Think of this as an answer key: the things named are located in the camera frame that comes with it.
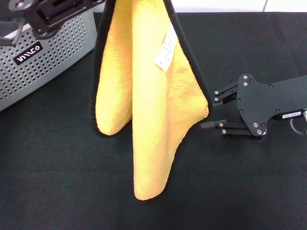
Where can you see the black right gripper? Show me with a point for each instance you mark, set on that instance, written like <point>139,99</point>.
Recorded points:
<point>259,103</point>

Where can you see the yellow towel black edge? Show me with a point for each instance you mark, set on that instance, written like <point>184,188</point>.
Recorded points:
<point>148,107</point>

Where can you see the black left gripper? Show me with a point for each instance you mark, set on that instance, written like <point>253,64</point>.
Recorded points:
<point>28,14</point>

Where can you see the grey perforated storage box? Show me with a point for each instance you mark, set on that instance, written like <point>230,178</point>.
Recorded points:
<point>60,48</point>

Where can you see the black tablecloth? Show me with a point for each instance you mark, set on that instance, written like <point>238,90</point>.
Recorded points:
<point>60,179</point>

